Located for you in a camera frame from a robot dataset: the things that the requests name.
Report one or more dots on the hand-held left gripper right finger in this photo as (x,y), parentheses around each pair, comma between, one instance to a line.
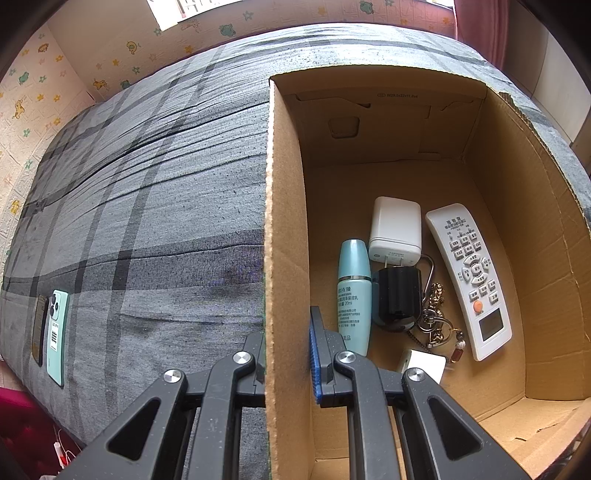
(315,360)

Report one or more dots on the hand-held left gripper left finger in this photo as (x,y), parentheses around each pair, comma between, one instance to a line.
(254,369)

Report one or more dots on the teal cosmetic bottle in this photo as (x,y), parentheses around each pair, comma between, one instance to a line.
(354,300)

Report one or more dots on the small black container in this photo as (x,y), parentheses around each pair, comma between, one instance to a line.
(397,295)

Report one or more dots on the small white charger plug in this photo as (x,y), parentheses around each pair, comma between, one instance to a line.
(427,362)

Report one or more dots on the large white charger plug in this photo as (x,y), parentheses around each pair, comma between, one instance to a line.
(395,226)

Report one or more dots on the white remote control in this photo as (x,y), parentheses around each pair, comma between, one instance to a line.
(480,295)

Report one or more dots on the cardboard box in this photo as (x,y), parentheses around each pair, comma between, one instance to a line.
(351,184)

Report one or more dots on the grey plaid blanket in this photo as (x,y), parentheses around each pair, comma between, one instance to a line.
(138,207)

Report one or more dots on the mint green smartphone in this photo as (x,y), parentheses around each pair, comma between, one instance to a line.
(56,337)

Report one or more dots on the dark smartphone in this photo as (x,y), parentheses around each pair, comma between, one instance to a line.
(39,332)

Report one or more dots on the red cloth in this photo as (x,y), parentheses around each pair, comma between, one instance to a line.
(23,415)

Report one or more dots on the barred window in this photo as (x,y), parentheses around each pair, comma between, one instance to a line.
(277,7)

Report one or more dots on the beige wardrobe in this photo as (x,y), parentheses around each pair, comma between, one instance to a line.
(554,83)

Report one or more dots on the pink curtain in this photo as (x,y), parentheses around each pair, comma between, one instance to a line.
(480,23)

